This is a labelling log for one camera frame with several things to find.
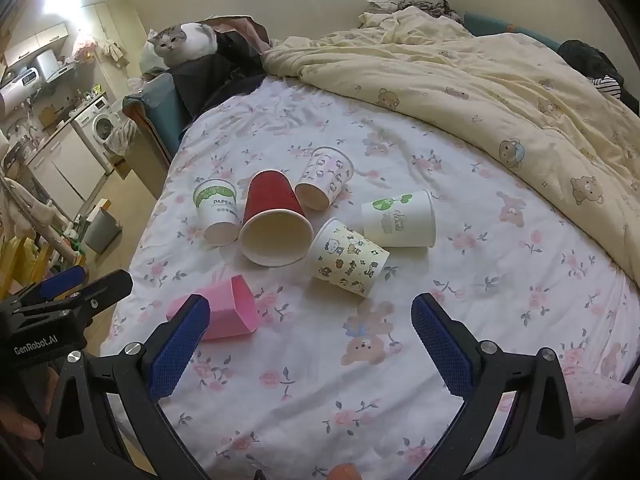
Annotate white wall cabinets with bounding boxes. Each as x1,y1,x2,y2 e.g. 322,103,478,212
2,20,71,68

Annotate dark cloth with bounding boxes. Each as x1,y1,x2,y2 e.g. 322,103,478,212
557,39,627,92

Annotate red paper cup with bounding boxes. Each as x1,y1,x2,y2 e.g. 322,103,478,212
239,170,315,267

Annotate dark clothes pile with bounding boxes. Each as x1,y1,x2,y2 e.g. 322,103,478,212
169,16,274,122

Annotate orange round thing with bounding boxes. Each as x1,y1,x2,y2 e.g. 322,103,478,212
327,462,364,480

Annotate silver range hood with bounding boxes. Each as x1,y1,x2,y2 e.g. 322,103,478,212
31,50,67,84

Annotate person's left hand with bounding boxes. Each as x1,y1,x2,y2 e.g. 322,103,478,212
0,402,44,443

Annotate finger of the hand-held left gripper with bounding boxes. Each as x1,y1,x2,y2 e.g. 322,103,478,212
47,269,134,317
35,265,89,304

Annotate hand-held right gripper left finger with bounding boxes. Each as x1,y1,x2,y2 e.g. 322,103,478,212
42,293,213,480

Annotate pink paper cup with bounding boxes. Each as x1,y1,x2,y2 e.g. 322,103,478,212
166,274,261,342

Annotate grey trash bin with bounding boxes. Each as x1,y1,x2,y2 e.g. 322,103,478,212
82,206,123,255

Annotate beige hanging garment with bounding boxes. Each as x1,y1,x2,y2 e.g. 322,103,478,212
0,175,68,243

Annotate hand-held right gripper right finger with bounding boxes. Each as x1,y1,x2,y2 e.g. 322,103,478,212
410,292,601,480

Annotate white floral bed sheet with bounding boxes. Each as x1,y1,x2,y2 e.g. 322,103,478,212
100,75,640,480

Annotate white washing machine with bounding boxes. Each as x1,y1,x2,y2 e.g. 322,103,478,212
72,95,126,172

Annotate white water heater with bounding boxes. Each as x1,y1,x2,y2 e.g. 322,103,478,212
0,70,42,117

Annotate yellow cartoon print cup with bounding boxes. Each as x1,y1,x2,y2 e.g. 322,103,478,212
305,217,391,297

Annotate yellow wooden frame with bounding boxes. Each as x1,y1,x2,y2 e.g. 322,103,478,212
0,234,57,302

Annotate pink cloth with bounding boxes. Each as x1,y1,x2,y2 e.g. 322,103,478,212
562,370,629,424

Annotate white kitchen base cabinet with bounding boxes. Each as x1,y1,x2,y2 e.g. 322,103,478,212
25,122,109,221

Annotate grey and white cat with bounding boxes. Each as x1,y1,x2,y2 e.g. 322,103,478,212
146,22,220,68

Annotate white cup with green band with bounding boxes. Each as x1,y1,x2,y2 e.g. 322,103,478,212
193,178,241,246

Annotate patterned pillow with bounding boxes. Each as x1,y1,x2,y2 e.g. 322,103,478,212
364,0,464,24

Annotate white cup with pink cat print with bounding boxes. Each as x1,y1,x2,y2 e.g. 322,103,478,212
294,146,355,210

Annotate striped cloth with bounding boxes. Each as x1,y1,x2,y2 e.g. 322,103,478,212
589,75,624,102

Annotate white cup with green globe print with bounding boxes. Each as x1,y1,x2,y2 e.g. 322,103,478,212
361,189,437,249

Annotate yellow bear print duvet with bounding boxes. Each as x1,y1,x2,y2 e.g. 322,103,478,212
262,6,640,283

